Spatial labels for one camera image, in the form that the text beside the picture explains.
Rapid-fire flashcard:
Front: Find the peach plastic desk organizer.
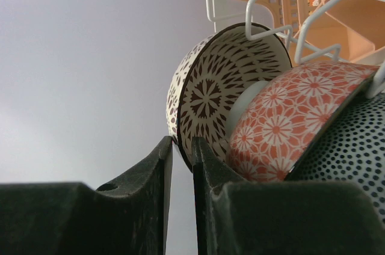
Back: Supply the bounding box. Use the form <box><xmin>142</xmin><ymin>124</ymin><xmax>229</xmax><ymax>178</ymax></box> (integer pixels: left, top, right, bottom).
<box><xmin>183</xmin><ymin>0</ymin><xmax>377</xmax><ymax>65</ymax></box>

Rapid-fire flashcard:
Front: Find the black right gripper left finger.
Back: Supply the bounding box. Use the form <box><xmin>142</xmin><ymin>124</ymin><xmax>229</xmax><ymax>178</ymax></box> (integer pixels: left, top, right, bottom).
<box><xmin>1</xmin><ymin>137</ymin><xmax>173</xmax><ymax>254</ymax></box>

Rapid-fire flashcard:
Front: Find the black white radial bowl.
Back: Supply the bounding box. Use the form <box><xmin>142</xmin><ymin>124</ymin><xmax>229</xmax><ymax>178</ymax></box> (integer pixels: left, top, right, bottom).
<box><xmin>166</xmin><ymin>23</ymin><xmax>292</xmax><ymax>169</ymax></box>

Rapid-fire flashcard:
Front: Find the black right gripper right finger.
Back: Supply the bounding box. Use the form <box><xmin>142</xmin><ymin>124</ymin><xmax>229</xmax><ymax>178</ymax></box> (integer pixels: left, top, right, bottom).
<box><xmin>192</xmin><ymin>137</ymin><xmax>382</xmax><ymax>254</ymax></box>

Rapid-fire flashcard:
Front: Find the red flower black-inside bowl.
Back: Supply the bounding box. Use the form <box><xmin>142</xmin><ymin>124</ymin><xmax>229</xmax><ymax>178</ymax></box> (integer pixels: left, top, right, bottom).
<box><xmin>226</xmin><ymin>61</ymin><xmax>379</xmax><ymax>182</ymax></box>

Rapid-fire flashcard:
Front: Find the grey dotted red-rim bowl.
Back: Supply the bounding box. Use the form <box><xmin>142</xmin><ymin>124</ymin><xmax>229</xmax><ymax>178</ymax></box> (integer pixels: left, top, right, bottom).
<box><xmin>287</xmin><ymin>93</ymin><xmax>384</xmax><ymax>223</ymax></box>

